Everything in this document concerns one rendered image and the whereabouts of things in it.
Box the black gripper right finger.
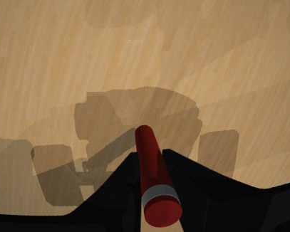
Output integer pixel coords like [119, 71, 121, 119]
[162, 149, 290, 232]

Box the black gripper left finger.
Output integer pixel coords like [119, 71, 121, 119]
[0, 152, 142, 232]

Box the dark red peg with grey band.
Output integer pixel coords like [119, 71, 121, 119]
[135, 125, 182, 228]

